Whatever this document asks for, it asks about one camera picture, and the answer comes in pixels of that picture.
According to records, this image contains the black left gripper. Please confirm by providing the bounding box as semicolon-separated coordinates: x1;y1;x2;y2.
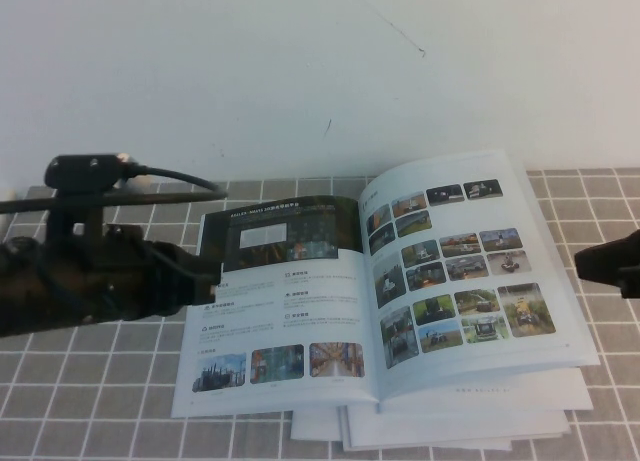
97;223;223;324

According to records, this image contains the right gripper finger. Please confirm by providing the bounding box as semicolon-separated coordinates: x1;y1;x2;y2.
618;265;640;299
574;228;640;285

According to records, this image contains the product catalogue book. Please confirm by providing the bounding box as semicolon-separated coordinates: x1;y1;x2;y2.
170;148;601;420

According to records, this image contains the grey white-checked tablecloth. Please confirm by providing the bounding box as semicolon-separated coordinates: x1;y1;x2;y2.
0;168;640;461

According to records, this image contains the white booklet with web address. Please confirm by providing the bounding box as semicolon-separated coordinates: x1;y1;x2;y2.
379;364;595;418

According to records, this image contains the plain white booklet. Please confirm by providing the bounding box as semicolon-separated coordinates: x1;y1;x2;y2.
291;408;347;443
340;405;514;453
344;405;571;447

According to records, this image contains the black camera cable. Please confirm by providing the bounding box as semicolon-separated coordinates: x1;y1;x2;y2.
0;162;230;215

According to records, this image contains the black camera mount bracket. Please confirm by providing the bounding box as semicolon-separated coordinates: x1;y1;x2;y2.
47;187;104;245

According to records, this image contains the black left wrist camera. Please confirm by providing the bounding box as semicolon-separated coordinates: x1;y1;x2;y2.
44;152;133;190

